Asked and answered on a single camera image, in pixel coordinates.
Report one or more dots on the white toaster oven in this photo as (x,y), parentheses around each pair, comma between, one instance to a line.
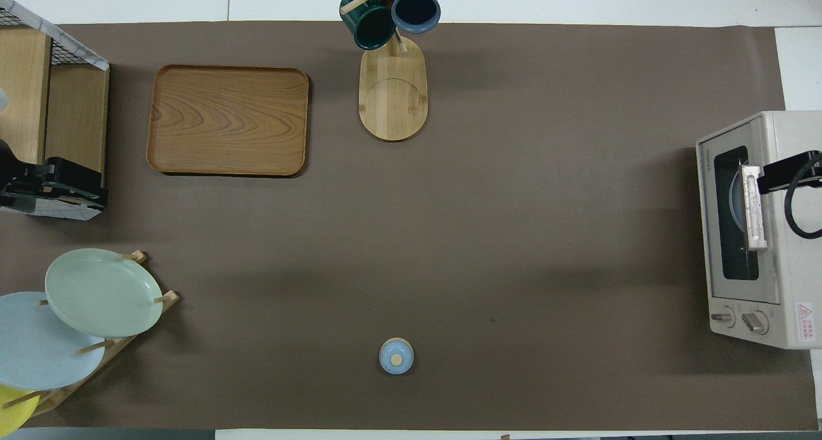
(790,266)

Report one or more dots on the yellow plate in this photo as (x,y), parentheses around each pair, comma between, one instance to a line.
(13,411)

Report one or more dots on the marble pattern sheet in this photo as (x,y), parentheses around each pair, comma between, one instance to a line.
(83,56)

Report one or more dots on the pale green plate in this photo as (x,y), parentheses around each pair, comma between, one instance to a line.
(103,292)

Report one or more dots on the brown table mat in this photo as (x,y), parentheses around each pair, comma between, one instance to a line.
(514,234)

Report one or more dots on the wooden plate rack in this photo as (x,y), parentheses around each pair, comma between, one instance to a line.
(119,352)

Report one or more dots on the light blue racked plate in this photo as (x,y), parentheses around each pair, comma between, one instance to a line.
(32,350)

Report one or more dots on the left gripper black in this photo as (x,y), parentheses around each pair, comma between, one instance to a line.
(74,178)

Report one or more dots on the wooden stepped shelf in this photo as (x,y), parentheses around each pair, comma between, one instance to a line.
(77,119)

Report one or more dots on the dark green mug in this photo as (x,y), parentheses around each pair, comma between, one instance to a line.
(369,26)

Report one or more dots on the blue mug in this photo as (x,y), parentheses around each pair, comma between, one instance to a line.
(416,9)

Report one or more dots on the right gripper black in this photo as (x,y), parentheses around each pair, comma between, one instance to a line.
(793,170)

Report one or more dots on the wooden serving tray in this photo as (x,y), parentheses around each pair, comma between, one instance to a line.
(225,119)

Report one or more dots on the small blue lidded jar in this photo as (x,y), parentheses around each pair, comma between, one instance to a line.
(396,356)

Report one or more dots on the light blue ridged plate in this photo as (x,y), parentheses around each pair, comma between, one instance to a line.
(736,202)

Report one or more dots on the wooden mug tree stand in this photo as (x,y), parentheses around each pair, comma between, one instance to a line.
(392,99)

